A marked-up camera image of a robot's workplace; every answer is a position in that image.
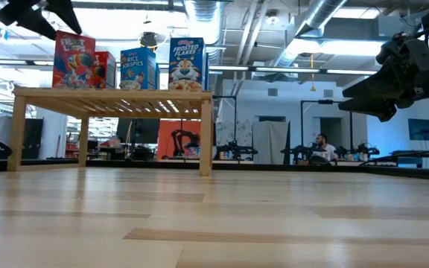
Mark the wooden slatted shelf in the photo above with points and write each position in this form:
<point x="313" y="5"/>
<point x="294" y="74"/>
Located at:
<point x="143" y="95"/>

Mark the person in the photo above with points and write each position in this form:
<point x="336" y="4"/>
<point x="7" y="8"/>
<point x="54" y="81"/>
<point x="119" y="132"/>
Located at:
<point x="324" y="149"/>

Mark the black dome ceiling camera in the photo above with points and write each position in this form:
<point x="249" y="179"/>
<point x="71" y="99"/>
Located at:
<point x="148" y="39"/>

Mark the background black robot arm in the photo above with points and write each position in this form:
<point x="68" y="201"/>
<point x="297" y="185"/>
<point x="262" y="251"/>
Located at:
<point x="179" y="139"/>

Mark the black monitor screen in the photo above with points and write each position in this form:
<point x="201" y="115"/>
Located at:
<point x="143" y="130"/>

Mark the silver ventilation duct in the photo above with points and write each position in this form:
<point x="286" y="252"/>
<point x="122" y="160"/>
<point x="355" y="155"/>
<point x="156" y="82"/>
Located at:
<point x="205" y="18"/>
<point x="322" y="13"/>

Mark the black metal stand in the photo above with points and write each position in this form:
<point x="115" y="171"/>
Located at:
<point x="326" y="101"/>

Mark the red Froot Loops cereal box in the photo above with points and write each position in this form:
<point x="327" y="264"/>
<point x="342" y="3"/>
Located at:
<point x="73" y="59"/>
<point x="104" y="70"/>

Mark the orange wall panel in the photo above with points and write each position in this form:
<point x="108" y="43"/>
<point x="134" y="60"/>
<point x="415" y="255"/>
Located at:
<point x="166" y="136"/>

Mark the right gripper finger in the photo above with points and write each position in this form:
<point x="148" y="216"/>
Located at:
<point x="378" y="85"/>
<point x="374" y="108"/>

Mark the blue Rice Krispies cereal box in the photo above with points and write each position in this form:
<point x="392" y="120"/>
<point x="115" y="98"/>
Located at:
<point x="137" y="69"/>

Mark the wall-mounted monitor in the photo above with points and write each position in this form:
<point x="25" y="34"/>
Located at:
<point x="421" y="128"/>

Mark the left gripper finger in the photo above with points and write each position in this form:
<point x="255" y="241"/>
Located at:
<point x="26" y="18"/>
<point x="63" y="13"/>

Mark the grey fabric screen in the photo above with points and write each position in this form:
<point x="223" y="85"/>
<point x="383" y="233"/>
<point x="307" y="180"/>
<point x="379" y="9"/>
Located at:
<point x="270" y="141"/>

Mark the blue Frosted Flakes cereal box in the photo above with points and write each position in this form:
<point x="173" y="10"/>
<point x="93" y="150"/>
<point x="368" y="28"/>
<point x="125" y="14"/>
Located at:
<point x="184" y="63"/>

